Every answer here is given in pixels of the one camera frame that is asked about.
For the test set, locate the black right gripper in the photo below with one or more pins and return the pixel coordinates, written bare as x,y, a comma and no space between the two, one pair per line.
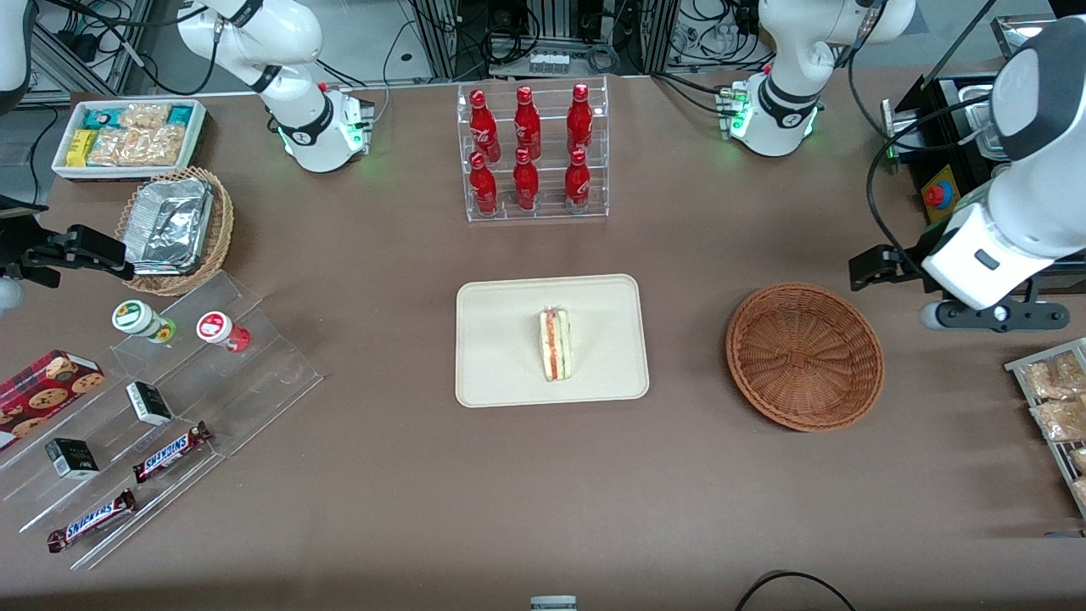
19,253

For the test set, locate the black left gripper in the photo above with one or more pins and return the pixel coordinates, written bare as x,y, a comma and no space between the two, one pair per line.
906,259

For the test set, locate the triangular sandwich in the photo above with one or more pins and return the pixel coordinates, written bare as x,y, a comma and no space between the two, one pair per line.
556,344

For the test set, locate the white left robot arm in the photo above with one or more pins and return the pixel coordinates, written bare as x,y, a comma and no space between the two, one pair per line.
1027,204

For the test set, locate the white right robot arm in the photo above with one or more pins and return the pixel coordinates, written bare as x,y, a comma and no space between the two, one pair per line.
297,110

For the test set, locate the brown wicker basket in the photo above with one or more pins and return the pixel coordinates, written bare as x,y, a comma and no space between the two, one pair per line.
802,356

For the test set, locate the light wicker basket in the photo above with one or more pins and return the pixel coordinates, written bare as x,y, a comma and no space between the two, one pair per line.
222,229

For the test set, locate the beige plastic tray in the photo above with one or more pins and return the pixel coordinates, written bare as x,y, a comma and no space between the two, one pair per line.
501,339

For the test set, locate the red emergency stop button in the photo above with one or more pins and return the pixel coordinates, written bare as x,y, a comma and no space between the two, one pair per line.
936,195

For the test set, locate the green lid yogurt cup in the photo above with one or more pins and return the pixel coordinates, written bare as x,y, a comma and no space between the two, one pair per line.
134,316

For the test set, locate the white plastic snack bin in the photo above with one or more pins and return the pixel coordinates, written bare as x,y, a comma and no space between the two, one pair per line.
64,170

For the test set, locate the stack of foil trays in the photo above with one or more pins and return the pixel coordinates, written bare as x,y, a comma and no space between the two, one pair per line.
170,225

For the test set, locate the yellow snack packet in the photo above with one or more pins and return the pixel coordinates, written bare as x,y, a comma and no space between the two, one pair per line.
81,148

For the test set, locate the large clear cookie bag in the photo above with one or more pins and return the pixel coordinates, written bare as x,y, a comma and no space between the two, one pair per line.
140,146

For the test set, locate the red plaid cookie box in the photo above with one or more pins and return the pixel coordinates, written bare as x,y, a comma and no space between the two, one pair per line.
42,395

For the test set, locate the teal snack packet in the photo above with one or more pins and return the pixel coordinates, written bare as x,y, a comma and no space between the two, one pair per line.
180,114
102,117

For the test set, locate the black and yellow machine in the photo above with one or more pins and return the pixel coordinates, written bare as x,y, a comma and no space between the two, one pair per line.
942,127

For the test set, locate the small clear cookie bag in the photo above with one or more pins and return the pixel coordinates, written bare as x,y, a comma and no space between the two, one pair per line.
144,117

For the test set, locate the red lid yogurt cup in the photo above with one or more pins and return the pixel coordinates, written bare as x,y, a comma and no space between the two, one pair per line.
216,328

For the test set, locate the small black box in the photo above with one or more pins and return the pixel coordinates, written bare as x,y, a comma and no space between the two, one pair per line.
72,458
148,403

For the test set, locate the clear bag of pastry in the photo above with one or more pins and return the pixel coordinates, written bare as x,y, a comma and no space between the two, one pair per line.
1052,378
1078,460
1080,492
1060,420

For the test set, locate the clear acrylic step display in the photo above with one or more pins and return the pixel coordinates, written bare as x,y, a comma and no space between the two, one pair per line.
254,373

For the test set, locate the Snickers chocolate bar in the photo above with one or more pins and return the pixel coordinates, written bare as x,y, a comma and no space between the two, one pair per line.
89,520
170,452

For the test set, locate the steel food pan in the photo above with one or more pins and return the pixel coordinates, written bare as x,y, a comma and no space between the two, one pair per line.
1005,30

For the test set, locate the red cola bottle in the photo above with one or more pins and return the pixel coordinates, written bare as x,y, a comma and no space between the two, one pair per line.
579,119
527,123
526,182
577,182
484,127
484,187

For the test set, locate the clear acrylic bottle rack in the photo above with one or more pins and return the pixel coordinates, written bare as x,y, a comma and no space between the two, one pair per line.
547,208

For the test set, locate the white power strip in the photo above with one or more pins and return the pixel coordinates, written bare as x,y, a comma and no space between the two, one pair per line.
549,63

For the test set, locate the small grey device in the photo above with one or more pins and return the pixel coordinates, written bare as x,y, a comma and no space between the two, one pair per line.
553,603

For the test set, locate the aluminium frame rack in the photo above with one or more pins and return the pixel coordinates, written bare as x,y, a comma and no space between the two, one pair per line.
645,34

